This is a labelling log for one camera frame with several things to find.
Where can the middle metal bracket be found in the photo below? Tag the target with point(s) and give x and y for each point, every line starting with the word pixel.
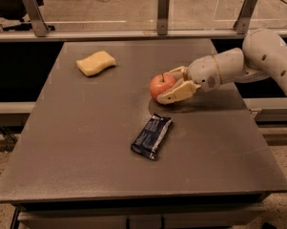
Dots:
pixel 162 16

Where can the red apple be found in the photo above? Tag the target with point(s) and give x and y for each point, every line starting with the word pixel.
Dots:
pixel 160 83

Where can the metal bracket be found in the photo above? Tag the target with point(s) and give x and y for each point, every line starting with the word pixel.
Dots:
pixel 39 27
pixel 242 23
pixel 162 16

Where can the clear acrylic barrier panel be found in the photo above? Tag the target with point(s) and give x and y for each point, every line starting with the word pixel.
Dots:
pixel 141 15

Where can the left metal bracket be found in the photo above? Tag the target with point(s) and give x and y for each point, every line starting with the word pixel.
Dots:
pixel 39 27

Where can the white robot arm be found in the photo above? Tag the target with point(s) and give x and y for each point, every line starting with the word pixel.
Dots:
pixel 263 54

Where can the right metal bracket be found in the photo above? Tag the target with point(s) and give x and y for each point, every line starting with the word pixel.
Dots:
pixel 242 23

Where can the dark blue rxbar wrapper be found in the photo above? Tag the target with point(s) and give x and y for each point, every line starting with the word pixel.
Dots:
pixel 147 142

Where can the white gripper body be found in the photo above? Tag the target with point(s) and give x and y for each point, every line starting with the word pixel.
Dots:
pixel 202 71

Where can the yellow sponge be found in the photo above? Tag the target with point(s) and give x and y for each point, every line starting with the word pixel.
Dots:
pixel 95 63

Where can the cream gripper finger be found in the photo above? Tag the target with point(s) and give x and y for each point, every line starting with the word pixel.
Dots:
pixel 178 92
pixel 178 73

